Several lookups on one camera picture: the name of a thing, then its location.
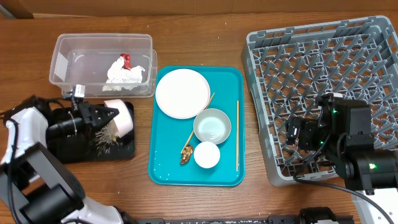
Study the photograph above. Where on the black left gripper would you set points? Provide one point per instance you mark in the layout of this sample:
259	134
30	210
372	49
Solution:
90	114

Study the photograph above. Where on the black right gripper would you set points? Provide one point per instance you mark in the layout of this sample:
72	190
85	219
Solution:
306	126

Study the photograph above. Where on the pink bowl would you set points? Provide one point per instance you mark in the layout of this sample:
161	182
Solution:
122	123

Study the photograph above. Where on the white napkin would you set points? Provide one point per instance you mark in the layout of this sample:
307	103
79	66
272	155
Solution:
117	74

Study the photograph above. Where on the white paper cup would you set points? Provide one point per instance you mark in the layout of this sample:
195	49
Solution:
207	155

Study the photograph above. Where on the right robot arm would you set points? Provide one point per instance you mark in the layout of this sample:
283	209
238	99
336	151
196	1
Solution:
342	133

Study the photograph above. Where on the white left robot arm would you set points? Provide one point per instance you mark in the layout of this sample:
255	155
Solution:
35	185

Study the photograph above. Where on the black waste tray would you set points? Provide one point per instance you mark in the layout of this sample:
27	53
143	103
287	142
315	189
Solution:
124	149

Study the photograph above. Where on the grey dishwasher rack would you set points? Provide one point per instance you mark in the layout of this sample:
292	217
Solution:
287	68

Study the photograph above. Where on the clear plastic bin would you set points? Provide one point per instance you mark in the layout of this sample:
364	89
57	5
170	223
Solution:
85	59

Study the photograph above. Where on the large pink plate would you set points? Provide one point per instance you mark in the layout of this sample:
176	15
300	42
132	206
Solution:
182	93

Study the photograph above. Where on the wooden chopstick right side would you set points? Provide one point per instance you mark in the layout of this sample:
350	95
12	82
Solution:
237	136

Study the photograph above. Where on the brown food scrap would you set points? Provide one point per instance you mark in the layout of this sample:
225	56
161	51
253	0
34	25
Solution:
186	153

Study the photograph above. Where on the grey-green bowl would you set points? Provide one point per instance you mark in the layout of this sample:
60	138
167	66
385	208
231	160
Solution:
215	127

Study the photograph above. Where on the wooden chopstick under plate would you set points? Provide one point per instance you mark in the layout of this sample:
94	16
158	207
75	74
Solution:
196	124

